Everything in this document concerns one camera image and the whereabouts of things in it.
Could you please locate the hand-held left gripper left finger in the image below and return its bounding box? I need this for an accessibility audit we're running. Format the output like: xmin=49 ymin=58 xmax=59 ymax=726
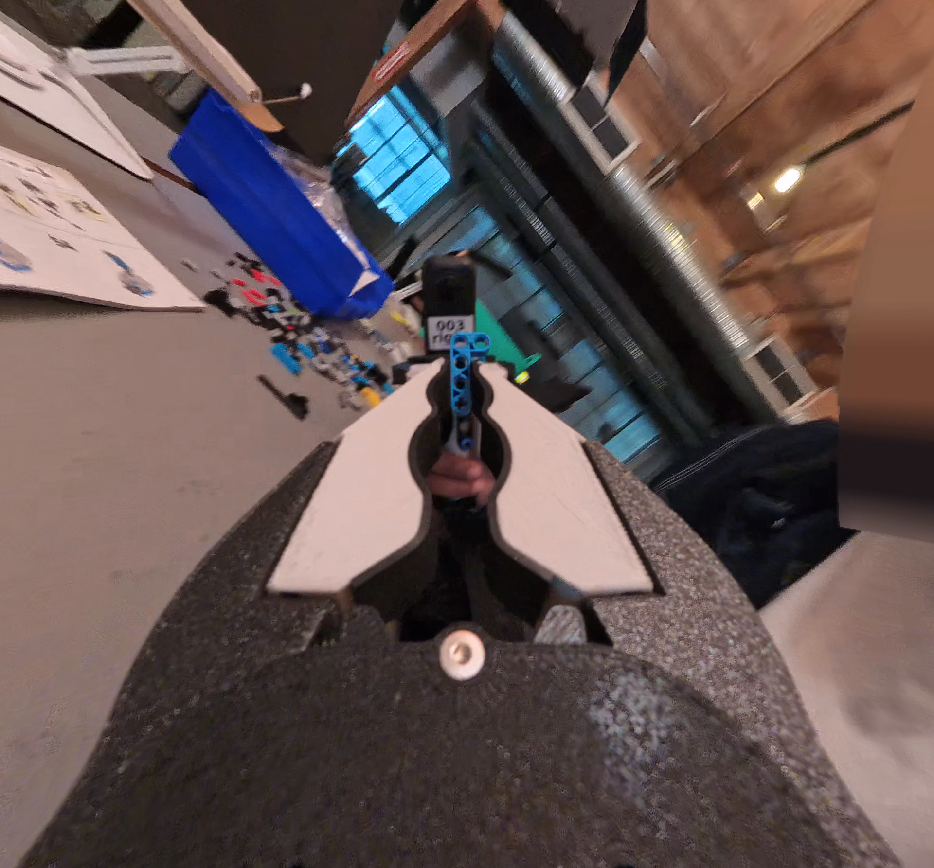
xmin=266 ymin=359 xmax=448 ymax=624

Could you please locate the person's right hand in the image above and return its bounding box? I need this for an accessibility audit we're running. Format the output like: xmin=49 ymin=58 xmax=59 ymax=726
xmin=427 ymin=452 xmax=497 ymax=504

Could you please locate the open instruction booklet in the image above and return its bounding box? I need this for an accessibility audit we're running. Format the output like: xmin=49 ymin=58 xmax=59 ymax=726
xmin=0 ymin=146 xmax=207 ymax=313

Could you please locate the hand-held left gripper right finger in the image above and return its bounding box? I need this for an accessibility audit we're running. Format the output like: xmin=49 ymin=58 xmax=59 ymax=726
xmin=467 ymin=359 xmax=654 ymax=641

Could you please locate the large paned window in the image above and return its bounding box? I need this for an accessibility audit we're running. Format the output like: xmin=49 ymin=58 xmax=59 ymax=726
xmin=334 ymin=89 xmax=455 ymax=227

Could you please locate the black ceiling pipe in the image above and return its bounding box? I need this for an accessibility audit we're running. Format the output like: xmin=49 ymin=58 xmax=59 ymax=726
xmin=801 ymin=101 xmax=917 ymax=170

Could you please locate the teal board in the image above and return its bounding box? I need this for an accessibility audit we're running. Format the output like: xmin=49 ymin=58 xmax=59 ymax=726
xmin=474 ymin=299 xmax=543 ymax=374

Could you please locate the tan wooden board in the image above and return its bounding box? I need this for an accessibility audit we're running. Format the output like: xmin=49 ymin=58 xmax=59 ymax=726
xmin=232 ymin=89 xmax=285 ymax=134

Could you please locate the black brick axle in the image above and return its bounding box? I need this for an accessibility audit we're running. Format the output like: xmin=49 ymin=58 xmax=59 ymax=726
xmin=256 ymin=374 xmax=312 ymax=421

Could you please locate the blue L-shaped brick beam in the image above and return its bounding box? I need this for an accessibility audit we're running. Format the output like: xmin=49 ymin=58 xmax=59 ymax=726
xmin=448 ymin=332 xmax=492 ymax=447

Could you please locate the clear plastic bag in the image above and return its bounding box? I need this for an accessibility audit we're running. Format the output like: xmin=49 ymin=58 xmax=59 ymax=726
xmin=281 ymin=148 xmax=375 ymax=280

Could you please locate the pile of small brick pieces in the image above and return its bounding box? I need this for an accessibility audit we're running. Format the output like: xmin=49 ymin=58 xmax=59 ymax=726
xmin=182 ymin=250 xmax=400 ymax=414

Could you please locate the blue storage bin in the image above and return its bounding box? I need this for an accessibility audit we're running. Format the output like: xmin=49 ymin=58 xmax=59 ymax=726
xmin=168 ymin=89 xmax=395 ymax=321

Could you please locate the grey desk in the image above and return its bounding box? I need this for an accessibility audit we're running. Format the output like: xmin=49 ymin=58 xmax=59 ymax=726
xmin=0 ymin=102 xmax=410 ymax=868

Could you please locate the white shirt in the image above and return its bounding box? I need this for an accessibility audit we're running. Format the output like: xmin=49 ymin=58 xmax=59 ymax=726
xmin=759 ymin=531 xmax=934 ymax=868

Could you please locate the person's right forearm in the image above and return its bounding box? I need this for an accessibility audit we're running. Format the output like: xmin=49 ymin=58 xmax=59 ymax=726
xmin=651 ymin=419 xmax=849 ymax=608

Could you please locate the white vent grille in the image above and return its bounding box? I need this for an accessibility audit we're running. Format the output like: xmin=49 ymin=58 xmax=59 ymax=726
xmin=565 ymin=75 xmax=641 ymax=170
xmin=746 ymin=334 xmax=820 ymax=418

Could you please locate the silver ventilation duct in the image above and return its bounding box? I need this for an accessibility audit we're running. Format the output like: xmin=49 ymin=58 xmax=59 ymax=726
xmin=492 ymin=15 xmax=820 ymax=425

